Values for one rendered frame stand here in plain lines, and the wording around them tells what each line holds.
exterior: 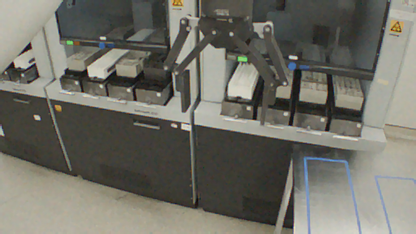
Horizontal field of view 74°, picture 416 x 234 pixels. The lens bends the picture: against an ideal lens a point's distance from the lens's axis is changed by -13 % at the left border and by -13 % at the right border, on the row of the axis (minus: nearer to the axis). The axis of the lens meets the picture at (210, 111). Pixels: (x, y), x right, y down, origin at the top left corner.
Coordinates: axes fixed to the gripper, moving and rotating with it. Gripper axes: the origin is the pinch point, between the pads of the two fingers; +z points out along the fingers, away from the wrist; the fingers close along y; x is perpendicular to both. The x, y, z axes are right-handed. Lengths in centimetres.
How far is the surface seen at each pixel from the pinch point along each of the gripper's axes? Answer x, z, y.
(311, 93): 74, 34, 20
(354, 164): 38, 38, 35
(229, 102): 66, 39, -13
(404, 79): 186, 67, 99
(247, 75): 82, 33, -9
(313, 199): 19.6, 37.9, 22.0
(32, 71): 73, 41, -130
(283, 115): 66, 41, 9
